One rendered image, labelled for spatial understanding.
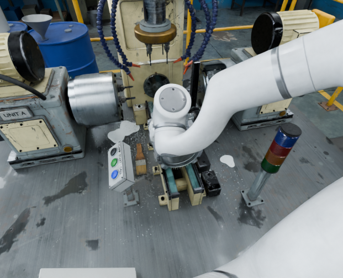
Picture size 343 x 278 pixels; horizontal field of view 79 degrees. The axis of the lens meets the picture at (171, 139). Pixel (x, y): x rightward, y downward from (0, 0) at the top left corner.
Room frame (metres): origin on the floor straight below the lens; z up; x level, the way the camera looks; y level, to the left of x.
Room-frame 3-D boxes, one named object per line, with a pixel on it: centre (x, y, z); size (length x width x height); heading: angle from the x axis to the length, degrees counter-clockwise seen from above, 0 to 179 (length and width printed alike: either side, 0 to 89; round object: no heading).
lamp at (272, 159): (0.45, -0.36, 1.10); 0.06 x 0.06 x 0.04
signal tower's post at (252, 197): (0.45, -0.36, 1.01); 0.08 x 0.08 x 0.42; 13
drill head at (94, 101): (0.83, 0.40, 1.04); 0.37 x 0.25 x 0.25; 103
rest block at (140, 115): (0.95, 0.18, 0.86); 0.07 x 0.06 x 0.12; 103
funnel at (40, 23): (2.06, 1.19, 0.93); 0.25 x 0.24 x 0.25; 13
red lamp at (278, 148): (0.45, -0.36, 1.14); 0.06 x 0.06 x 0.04
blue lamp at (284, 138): (0.45, -0.36, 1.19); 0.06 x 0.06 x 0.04
